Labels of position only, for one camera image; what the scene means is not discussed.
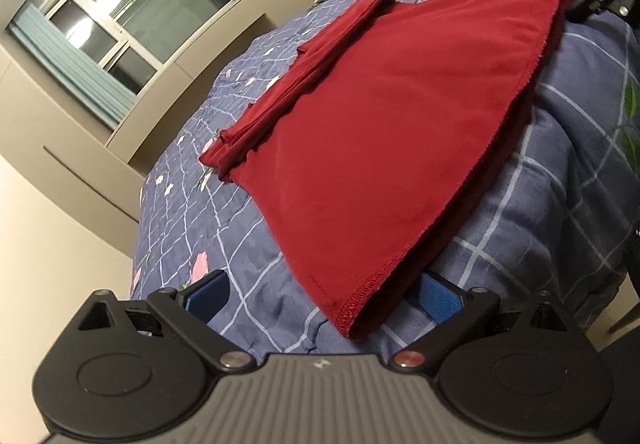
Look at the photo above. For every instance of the window with teal curtains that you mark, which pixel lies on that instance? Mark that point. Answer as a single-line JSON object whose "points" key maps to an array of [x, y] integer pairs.
{"points": [[104, 52]]}

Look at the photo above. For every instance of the blue plaid floral bedspread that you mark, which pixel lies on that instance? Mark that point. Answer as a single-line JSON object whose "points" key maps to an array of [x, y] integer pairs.
{"points": [[558, 217]]}

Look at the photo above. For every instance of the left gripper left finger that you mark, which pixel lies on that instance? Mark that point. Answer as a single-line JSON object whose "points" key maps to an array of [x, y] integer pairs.
{"points": [[202, 300]]}

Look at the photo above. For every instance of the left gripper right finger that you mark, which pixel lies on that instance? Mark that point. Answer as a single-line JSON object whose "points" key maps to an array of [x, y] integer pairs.
{"points": [[446, 303]]}

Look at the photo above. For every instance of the beige built-in window cabinet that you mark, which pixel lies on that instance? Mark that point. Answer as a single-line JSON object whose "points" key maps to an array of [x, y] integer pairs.
{"points": [[94, 173]]}

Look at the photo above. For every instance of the red long-sleeve sweater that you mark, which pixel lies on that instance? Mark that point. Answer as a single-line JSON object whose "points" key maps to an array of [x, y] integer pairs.
{"points": [[368, 154]]}

